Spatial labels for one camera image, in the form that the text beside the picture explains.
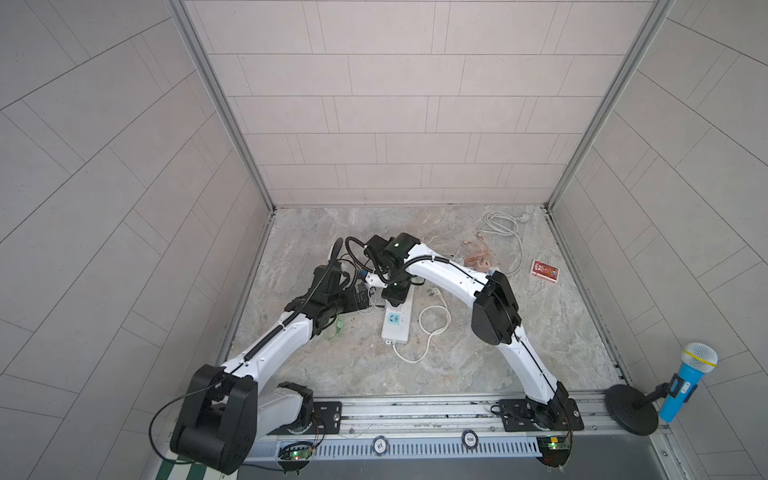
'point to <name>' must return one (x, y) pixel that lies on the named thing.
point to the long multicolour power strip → (397, 321)
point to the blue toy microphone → (697, 360)
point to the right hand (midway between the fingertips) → (395, 301)
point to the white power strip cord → (434, 320)
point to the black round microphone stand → (633, 410)
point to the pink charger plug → (481, 266)
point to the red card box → (545, 271)
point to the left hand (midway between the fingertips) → (365, 291)
